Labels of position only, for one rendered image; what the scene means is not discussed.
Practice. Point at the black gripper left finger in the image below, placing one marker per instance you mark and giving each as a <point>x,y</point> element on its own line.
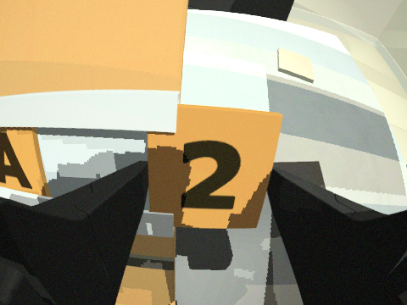
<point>73,249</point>

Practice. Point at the tan board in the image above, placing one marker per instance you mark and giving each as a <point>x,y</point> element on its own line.
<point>93,76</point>

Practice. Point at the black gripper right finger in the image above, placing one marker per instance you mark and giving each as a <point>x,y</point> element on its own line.
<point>342,253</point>

